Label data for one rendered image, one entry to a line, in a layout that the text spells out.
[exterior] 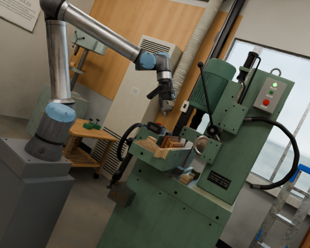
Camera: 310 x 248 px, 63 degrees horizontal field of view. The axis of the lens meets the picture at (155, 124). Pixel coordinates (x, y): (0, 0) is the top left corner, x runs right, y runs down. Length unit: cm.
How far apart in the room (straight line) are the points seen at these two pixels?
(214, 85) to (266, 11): 186
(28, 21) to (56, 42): 252
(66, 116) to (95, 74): 270
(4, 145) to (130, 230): 81
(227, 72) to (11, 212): 132
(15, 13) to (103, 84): 141
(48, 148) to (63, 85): 37
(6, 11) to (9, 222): 296
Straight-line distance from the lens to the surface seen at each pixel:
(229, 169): 144
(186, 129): 156
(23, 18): 402
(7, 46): 401
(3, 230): 148
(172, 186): 140
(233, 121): 136
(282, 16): 319
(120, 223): 158
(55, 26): 156
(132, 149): 131
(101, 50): 346
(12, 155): 142
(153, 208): 146
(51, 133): 138
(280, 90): 140
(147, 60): 139
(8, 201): 144
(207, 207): 138
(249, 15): 327
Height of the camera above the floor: 115
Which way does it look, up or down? 5 degrees down
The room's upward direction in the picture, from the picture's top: 25 degrees clockwise
